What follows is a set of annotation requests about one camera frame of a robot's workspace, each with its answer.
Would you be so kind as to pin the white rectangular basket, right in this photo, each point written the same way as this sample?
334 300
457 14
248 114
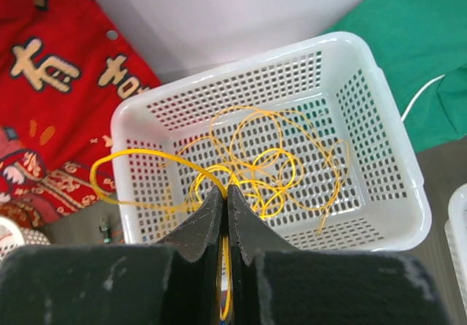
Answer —
455 230

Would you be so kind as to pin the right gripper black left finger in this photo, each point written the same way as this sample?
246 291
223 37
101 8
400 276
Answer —
174 281

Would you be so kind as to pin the white oval perforated basket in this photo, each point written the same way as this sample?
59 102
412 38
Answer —
14 236

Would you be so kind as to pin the red printed cloth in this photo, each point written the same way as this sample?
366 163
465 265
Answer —
64 70

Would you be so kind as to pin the green cloth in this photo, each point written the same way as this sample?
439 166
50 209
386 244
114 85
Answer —
421 47

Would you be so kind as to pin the white rectangular basket, middle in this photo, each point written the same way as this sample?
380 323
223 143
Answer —
309 132

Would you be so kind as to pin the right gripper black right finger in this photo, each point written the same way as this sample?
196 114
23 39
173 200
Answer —
275 283

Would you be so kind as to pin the white rectangular basket, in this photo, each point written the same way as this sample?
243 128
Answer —
455 230
309 132

